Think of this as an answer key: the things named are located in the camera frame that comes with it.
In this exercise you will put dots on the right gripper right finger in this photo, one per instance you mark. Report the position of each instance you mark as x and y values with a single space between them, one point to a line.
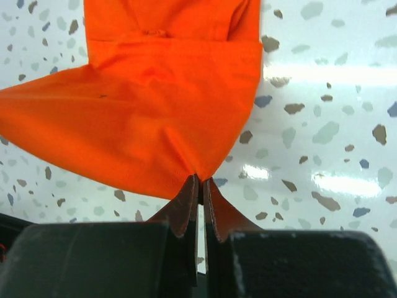
244 260

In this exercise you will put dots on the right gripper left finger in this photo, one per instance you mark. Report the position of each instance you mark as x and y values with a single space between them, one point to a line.
154 258

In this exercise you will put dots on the orange t-shirt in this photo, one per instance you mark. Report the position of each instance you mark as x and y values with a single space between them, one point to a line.
167 90

